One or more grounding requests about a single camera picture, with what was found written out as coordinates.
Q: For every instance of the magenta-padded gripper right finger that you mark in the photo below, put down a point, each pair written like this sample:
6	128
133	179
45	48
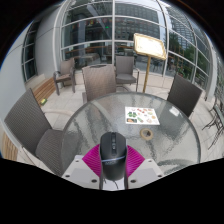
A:
136	163

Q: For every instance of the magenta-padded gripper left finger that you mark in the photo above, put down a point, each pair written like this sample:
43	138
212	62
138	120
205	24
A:
90	163

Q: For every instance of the black computer mouse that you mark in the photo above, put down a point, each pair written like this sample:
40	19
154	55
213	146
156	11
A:
113	153

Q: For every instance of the beige tape roll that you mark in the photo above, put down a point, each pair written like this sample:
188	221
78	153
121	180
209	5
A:
142	136

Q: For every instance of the colourful picture menu card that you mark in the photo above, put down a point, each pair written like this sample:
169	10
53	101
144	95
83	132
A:
142	115

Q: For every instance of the grey wicker chair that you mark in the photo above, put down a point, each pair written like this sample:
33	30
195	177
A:
99	81
126	68
184	95
66	71
28	120

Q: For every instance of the wooden slatted bench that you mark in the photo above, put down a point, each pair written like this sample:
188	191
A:
10	146
45	90

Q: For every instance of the group of metal folding chairs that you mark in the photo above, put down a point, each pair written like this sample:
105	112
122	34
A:
216	120

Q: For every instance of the golden menu stand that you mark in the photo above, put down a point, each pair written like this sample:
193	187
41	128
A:
149	46

